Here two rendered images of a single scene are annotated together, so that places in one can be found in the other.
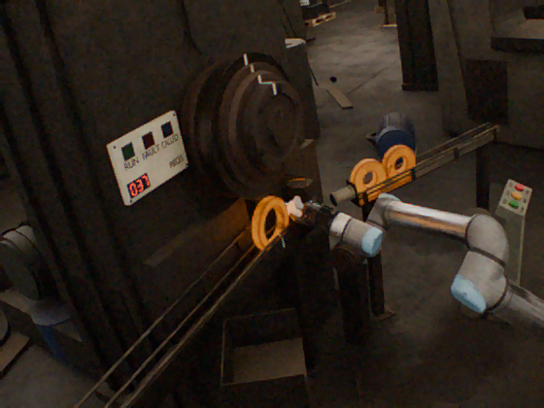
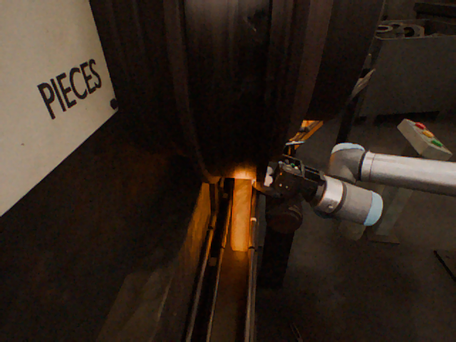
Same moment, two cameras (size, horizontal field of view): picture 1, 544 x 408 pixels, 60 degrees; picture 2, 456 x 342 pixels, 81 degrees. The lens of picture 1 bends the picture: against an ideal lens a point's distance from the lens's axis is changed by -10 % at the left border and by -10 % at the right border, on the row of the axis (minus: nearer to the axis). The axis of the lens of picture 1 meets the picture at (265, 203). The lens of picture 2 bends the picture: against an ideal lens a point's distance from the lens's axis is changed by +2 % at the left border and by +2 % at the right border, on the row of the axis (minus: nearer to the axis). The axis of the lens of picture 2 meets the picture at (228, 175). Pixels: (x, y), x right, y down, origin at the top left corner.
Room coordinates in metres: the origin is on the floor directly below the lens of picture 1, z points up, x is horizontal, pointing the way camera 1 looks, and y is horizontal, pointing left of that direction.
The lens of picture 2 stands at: (1.26, 0.24, 1.16)
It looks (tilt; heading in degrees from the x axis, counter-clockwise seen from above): 38 degrees down; 328
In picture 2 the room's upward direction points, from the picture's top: straight up
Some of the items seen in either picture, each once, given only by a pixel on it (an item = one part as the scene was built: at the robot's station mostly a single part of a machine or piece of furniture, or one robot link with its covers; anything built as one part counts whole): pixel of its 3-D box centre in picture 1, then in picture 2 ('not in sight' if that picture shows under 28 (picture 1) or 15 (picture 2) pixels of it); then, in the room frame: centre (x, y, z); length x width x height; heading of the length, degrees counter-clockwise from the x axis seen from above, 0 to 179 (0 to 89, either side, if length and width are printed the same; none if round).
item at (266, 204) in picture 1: (270, 223); (242, 206); (1.60, 0.00, 0.75); 0.18 x 0.03 x 0.18; 142
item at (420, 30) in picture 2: not in sight; (392, 69); (2.72, -2.53, 0.39); 1.03 x 0.83 x 0.77; 67
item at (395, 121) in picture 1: (395, 137); not in sight; (3.62, -1.08, 0.17); 0.57 x 0.31 x 0.34; 162
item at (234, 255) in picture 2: not in sight; (239, 228); (1.62, -0.01, 0.66); 0.19 x 0.07 x 0.01; 142
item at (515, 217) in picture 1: (512, 255); (399, 187); (1.67, -1.00, 0.31); 0.24 x 0.16 x 0.62; 142
